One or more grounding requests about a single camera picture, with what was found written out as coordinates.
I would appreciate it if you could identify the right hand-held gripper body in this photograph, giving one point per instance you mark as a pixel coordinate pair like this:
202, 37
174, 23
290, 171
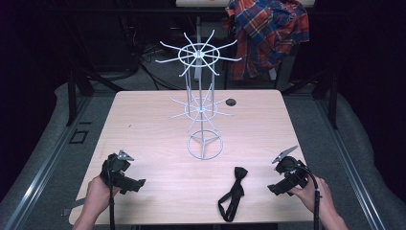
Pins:
293, 171

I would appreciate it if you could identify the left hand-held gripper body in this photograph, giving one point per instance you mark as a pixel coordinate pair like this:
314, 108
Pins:
113, 166

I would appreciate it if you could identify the black bow tie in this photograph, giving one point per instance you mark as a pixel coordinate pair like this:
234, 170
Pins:
234, 193

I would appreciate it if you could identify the person's right hand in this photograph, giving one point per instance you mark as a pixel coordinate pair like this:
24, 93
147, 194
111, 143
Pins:
311, 195

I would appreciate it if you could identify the person's left hand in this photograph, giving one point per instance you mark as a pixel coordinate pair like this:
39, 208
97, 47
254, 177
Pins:
99, 195

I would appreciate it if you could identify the red blue plaid shirt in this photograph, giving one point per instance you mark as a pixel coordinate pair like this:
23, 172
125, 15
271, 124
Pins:
266, 35

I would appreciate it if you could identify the aluminium floor rail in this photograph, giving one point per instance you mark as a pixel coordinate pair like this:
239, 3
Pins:
48, 166
351, 166

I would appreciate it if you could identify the black metal frame stand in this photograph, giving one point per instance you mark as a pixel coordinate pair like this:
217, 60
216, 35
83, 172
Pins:
325, 96
78, 92

